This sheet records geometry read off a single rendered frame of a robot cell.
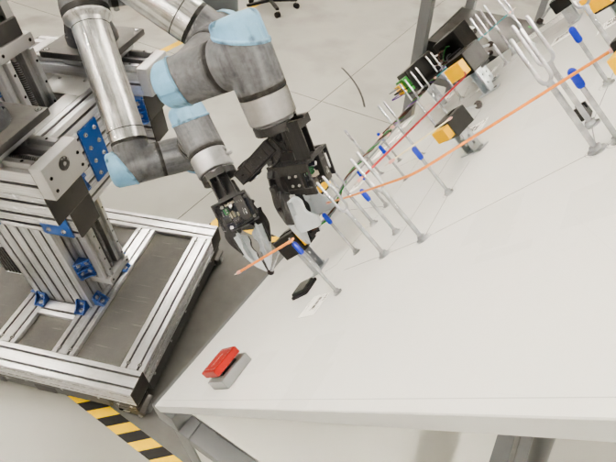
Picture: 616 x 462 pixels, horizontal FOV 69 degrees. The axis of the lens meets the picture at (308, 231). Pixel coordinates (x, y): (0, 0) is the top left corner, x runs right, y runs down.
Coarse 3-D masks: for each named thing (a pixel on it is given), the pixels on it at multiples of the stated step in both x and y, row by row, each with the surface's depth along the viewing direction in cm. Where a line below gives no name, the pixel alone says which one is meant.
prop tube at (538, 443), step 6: (534, 438) 53; (540, 438) 52; (546, 438) 51; (552, 438) 51; (534, 444) 53; (540, 444) 52; (546, 444) 52; (552, 444) 52; (534, 450) 54; (540, 450) 53; (546, 450) 53; (528, 456) 56; (534, 456) 55; (540, 456) 54; (546, 456) 54
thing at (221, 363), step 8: (224, 352) 68; (232, 352) 67; (216, 360) 68; (224, 360) 66; (232, 360) 67; (208, 368) 67; (216, 368) 65; (224, 368) 65; (208, 376) 67; (216, 376) 65
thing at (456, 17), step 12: (456, 12) 162; (468, 12) 162; (444, 24) 154; (456, 24) 154; (468, 24) 154; (480, 24) 154; (492, 24) 154; (504, 24) 154; (516, 24) 154; (528, 24) 154; (432, 36) 147; (480, 36) 147; (492, 36) 147; (504, 36) 147; (516, 36) 147; (432, 48) 145; (492, 48) 141; (504, 48) 141
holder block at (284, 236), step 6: (282, 234) 82; (288, 234) 77; (294, 234) 77; (276, 240) 81; (282, 240) 79; (288, 240) 78; (294, 240) 77; (300, 240) 77; (312, 240) 79; (276, 246) 80; (288, 246) 79; (300, 246) 77; (306, 246) 78; (282, 252) 80; (288, 252) 80; (294, 252) 79; (288, 258) 81
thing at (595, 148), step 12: (516, 48) 42; (528, 60) 42; (540, 60) 43; (552, 72) 43; (552, 84) 43; (564, 108) 43; (576, 120) 44; (588, 132) 44; (588, 144) 44; (600, 144) 44
